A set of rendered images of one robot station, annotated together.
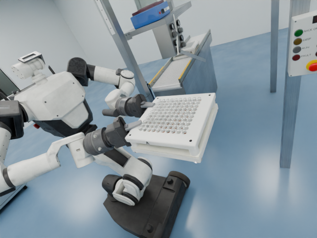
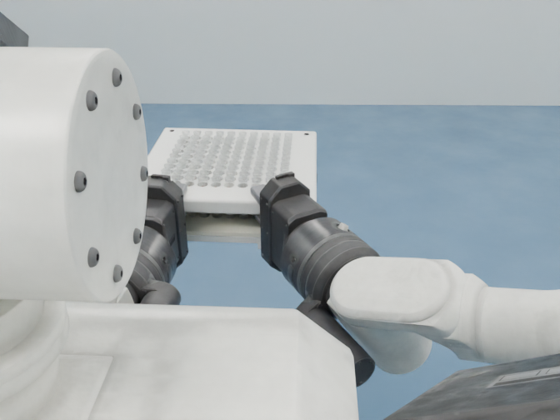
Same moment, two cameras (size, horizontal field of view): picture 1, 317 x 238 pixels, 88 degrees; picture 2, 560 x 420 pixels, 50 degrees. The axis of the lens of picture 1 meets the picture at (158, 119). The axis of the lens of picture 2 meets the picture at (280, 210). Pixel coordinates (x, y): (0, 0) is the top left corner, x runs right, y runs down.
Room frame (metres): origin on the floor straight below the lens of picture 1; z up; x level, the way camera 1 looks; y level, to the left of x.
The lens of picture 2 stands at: (0.89, 0.61, 1.39)
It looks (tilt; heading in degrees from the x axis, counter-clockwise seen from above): 30 degrees down; 232
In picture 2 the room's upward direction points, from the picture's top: straight up
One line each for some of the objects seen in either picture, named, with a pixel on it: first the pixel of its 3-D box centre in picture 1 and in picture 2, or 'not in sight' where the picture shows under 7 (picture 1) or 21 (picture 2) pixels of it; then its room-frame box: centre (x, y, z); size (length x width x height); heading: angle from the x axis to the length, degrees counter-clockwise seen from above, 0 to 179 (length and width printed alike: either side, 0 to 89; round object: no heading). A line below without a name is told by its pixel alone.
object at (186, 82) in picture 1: (188, 58); not in sight; (1.76, -0.57, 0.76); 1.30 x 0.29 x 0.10; 142
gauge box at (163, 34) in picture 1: (170, 37); not in sight; (1.22, -0.31, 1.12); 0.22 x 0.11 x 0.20; 142
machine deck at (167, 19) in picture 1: (158, 20); not in sight; (1.46, -0.32, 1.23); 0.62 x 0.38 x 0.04; 142
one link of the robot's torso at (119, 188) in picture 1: (129, 189); not in sight; (0.89, 0.45, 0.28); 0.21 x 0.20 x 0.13; 49
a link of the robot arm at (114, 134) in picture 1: (112, 137); (307, 243); (0.51, 0.18, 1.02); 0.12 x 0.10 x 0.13; 81
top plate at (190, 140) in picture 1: (171, 116); (230, 166); (0.47, -0.04, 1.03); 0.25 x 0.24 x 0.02; 139
